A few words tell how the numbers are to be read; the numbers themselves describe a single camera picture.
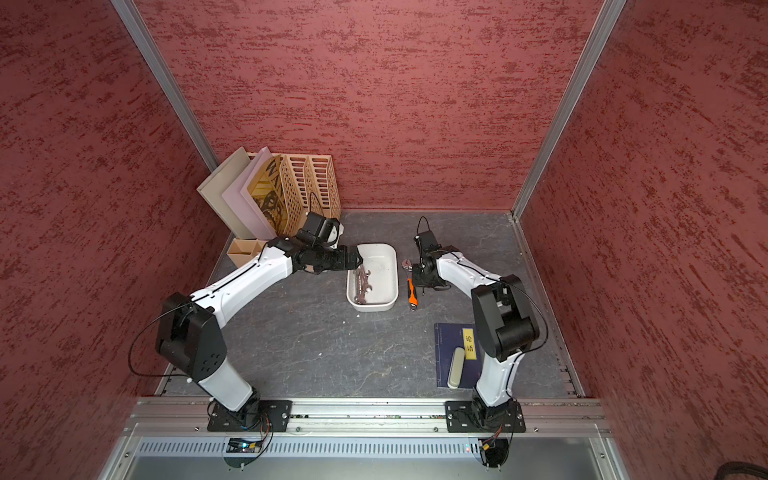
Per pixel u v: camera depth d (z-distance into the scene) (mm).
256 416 708
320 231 682
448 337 877
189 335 443
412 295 953
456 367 789
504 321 494
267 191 974
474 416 665
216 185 880
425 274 811
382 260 1057
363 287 974
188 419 746
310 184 1136
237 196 887
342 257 759
